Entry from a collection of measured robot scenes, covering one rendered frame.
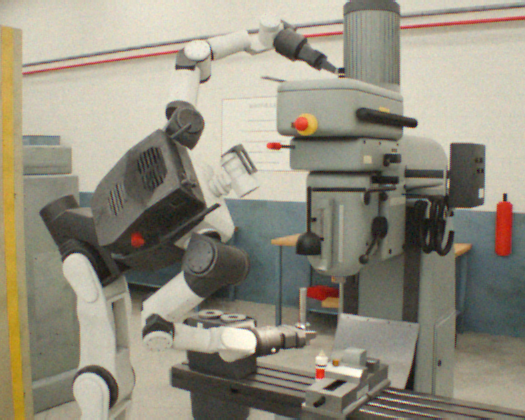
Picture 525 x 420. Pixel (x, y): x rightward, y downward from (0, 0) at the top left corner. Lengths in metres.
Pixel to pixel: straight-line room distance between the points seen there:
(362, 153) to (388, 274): 0.66
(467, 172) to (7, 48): 2.15
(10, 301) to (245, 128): 4.57
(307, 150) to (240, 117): 5.38
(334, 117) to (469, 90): 4.50
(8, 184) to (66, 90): 6.33
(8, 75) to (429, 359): 2.25
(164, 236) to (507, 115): 4.85
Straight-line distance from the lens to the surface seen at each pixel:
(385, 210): 1.98
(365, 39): 2.09
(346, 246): 1.84
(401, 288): 2.28
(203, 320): 2.17
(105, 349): 1.78
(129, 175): 1.56
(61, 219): 1.75
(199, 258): 1.45
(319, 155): 1.81
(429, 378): 2.38
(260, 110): 7.05
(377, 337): 2.32
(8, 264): 3.10
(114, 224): 1.56
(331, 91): 1.70
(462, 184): 2.00
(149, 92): 8.12
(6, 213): 3.07
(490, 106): 6.08
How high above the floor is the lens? 1.66
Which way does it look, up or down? 5 degrees down
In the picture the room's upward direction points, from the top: straight up
